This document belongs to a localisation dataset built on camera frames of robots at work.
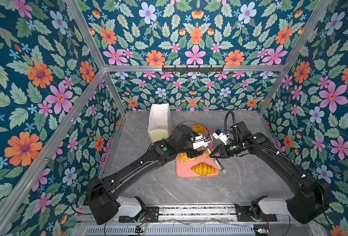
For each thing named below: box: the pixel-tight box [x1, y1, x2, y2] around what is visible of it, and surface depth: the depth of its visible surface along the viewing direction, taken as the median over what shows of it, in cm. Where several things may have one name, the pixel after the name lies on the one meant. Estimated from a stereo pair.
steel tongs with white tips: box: [205, 146, 227, 175], surface depth 70 cm
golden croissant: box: [191, 162, 217, 177], surface depth 87 cm
